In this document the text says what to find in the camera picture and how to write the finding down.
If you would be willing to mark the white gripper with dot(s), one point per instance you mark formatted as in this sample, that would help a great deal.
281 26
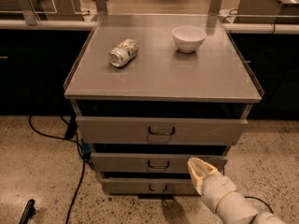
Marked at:
219 187

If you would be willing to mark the grey top drawer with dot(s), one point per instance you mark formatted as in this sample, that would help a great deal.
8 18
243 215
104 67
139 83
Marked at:
108 130

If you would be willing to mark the grey drawer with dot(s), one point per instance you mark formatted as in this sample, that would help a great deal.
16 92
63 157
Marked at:
108 130
140 163
150 186

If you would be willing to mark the crushed green soda can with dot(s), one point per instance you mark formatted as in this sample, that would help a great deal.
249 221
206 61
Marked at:
123 53

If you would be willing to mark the grey left support post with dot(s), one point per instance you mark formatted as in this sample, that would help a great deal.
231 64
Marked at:
28 12

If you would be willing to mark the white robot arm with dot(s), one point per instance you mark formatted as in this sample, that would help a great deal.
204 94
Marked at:
234 209

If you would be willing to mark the grey drawer cabinet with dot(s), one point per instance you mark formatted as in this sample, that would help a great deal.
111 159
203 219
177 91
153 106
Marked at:
213 82

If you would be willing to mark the grey bottom drawer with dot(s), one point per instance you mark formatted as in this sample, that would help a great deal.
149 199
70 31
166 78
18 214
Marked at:
150 186

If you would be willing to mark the white ceramic bowl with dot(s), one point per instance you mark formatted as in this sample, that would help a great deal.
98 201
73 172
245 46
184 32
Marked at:
188 38

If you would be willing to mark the black object on floor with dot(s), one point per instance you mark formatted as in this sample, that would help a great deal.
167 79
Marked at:
28 211

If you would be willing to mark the grey counter ledge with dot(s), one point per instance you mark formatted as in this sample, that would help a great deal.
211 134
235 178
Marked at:
48 25

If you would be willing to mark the grey right support post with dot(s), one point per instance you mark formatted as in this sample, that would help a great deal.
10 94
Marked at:
214 7

